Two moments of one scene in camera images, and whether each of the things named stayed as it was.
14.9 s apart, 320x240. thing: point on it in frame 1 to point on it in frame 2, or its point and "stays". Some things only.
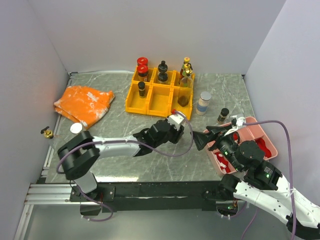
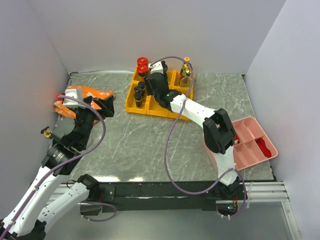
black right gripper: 201,138 to 149,91
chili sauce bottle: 186,64 stays
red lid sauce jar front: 142,70 stays
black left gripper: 177,134 to 106,104
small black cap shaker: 141,85 stays
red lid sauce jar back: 142,61 stays
